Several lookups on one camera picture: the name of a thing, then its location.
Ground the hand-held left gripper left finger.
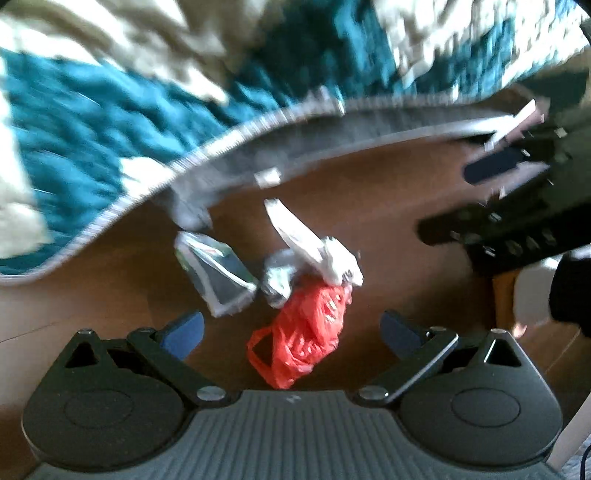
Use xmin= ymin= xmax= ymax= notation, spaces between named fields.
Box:
xmin=65 ymin=311 xmax=232 ymax=409

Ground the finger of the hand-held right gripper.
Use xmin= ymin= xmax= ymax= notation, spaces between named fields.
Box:
xmin=417 ymin=200 xmax=509 ymax=247
xmin=463 ymin=144 xmax=533 ymax=186

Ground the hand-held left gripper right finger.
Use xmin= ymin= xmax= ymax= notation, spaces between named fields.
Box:
xmin=355 ymin=310 xmax=525 ymax=407

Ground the red plastic bag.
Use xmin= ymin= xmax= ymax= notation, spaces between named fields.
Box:
xmin=247 ymin=281 xmax=352 ymax=389

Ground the green and white snack packet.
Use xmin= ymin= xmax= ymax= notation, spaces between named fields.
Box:
xmin=174 ymin=231 xmax=258 ymax=318

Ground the crumpled grey plastic bag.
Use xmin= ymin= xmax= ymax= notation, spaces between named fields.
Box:
xmin=260 ymin=249 xmax=302 ymax=309

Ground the knotted white plastic bag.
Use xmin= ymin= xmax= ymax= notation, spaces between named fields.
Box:
xmin=264 ymin=198 xmax=365 ymax=288

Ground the teal and white rug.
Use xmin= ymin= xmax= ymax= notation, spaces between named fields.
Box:
xmin=0 ymin=0 xmax=591 ymax=288

